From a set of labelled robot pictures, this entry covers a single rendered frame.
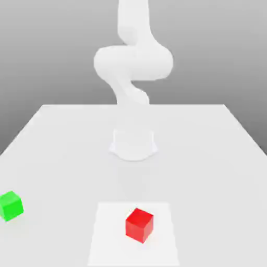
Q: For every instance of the small red cube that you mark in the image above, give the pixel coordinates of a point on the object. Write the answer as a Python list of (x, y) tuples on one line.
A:
[(139, 225)]

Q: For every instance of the small green cube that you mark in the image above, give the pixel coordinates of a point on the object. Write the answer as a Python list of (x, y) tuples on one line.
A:
[(10, 206)]

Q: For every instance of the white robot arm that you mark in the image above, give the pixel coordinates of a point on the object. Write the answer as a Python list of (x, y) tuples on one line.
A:
[(133, 62)]

